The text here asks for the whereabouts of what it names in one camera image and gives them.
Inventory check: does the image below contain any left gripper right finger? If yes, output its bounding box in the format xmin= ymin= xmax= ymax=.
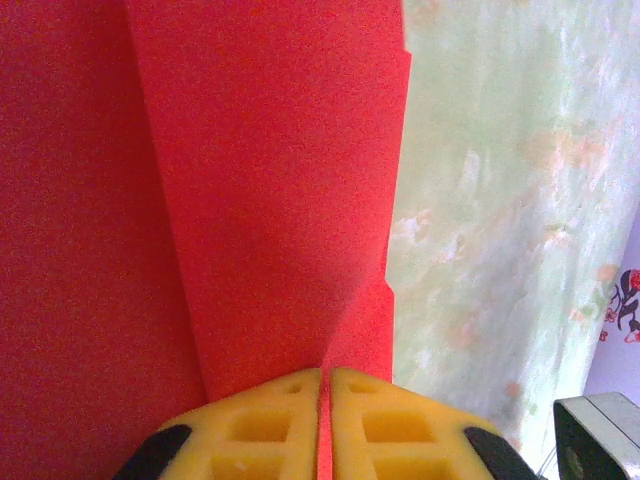
xmin=329 ymin=367 xmax=539 ymax=480

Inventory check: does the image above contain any red paper sheet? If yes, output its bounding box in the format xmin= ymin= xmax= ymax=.
xmin=0 ymin=0 xmax=414 ymax=480

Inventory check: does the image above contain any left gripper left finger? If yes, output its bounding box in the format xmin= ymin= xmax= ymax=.
xmin=112 ymin=367 xmax=321 ymax=480

